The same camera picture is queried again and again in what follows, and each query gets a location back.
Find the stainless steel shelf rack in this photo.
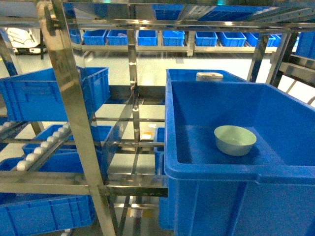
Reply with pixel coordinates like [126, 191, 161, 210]
[0, 0, 315, 236]

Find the green plastic bowl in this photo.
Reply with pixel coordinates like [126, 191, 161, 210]
[214, 125, 257, 156]

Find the blue crate lower left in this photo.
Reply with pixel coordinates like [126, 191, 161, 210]
[0, 157, 96, 236]

